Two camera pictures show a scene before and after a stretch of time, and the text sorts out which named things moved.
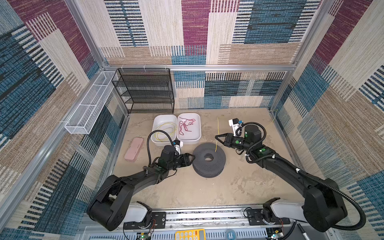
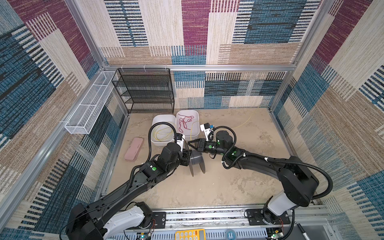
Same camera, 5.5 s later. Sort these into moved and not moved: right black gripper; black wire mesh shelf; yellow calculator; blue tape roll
Moved: right black gripper
Not moved: black wire mesh shelf; yellow calculator; blue tape roll
